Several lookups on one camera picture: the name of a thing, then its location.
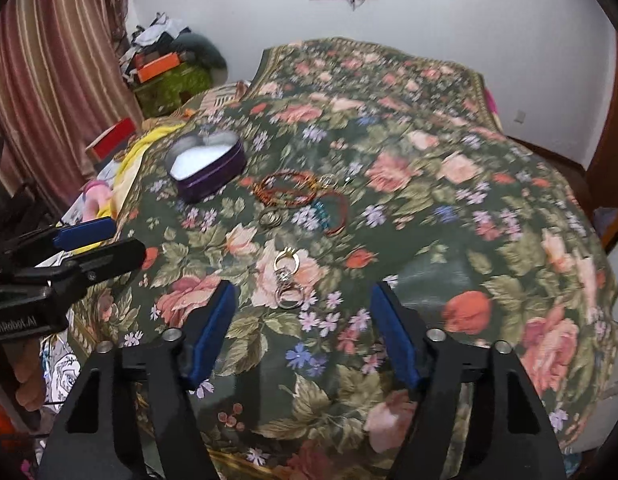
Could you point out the striped patterned quilt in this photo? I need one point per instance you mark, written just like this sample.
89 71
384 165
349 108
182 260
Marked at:
223 95

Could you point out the orange box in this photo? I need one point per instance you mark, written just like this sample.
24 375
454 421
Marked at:
157 67

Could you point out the dark green cushion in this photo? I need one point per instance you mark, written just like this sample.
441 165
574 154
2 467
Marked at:
198 50

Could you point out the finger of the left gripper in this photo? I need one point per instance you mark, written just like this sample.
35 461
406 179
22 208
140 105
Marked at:
78 273
84 233

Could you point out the red white box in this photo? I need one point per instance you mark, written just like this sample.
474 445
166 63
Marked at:
108 142

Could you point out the yellow blanket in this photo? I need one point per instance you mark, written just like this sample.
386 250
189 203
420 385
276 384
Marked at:
131 162

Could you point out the wooden door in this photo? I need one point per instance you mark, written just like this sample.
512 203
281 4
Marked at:
602 174

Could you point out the floral green bedspread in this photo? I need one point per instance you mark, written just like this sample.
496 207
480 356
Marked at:
374 166

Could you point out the purple heart-shaped tin box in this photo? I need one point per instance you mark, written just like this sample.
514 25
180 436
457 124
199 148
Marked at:
201 164

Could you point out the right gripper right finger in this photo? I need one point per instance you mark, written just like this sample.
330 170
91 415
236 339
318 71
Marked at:
509 436

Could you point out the pile of clothes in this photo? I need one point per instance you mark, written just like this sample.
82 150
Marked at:
157 37

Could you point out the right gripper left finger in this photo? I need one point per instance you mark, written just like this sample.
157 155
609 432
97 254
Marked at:
95 434

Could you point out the green patterned box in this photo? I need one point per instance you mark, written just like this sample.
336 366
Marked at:
165 93

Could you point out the white wall socket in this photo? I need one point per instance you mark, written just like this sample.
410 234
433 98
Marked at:
520 117

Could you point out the striped pink curtain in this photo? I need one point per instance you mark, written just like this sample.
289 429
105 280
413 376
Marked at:
60 88

